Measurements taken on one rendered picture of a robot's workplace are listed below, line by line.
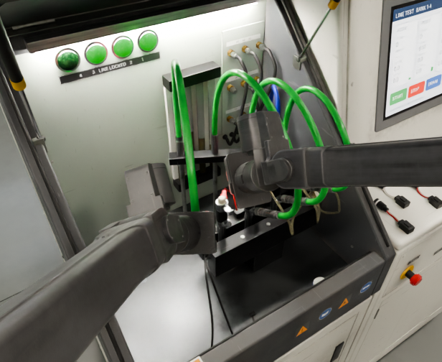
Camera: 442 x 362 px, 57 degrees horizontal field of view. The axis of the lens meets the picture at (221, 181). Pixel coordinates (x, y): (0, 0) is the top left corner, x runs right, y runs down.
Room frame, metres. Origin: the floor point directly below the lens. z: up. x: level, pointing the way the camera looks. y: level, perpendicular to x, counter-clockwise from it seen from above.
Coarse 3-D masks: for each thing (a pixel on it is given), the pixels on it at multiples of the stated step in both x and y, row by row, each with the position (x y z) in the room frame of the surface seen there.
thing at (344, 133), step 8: (304, 88) 0.82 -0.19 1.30; (312, 88) 0.80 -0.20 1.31; (320, 96) 0.77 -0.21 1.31; (288, 104) 0.85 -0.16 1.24; (328, 104) 0.75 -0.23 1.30; (288, 112) 0.85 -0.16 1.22; (336, 112) 0.74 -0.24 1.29; (288, 120) 0.86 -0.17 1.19; (336, 120) 0.73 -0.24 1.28; (344, 128) 0.71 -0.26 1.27; (344, 136) 0.70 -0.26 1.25
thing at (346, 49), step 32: (288, 0) 1.06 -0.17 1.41; (320, 0) 0.97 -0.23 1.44; (352, 0) 0.94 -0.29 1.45; (320, 32) 0.96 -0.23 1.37; (352, 32) 0.93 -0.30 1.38; (320, 64) 0.94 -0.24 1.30; (352, 64) 0.92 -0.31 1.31; (352, 96) 0.90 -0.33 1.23; (352, 128) 0.89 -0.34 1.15; (416, 128) 1.01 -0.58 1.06; (416, 256) 0.70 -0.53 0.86; (384, 288) 0.64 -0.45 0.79; (416, 288) 0.77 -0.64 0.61; (384, 320) 0.70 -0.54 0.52; (416, 320) 0.86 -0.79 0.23; (352, 352) 0.64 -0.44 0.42; (384, 352) 0.78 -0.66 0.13
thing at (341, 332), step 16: (368, 304) 0.62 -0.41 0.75; (336, 320) 0.55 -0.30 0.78; (352, 320) 0.59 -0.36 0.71; (320, 336) 0.52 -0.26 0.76; (336, 336) 0.56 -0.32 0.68; (352, 336) 0.61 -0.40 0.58; (288, 352) 0.47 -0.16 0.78; (304, 352) 0.50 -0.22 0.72; (320, 352) 0.54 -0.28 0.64; (336, 352) 0.57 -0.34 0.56
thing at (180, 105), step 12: (180, 72) 0.66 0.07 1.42; (180, 84) 0.63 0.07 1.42; (180, 96) 0.61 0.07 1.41; (180, 108) 0.58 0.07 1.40; (180, 120) 0.84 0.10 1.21; (180, 132) 0.83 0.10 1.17; (192, 156) 0.52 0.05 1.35; (192, 168) 0.50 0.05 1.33; (192, 180) 0.49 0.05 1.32; (192, 192) 0.48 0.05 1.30; (192, 204) 0.47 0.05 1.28
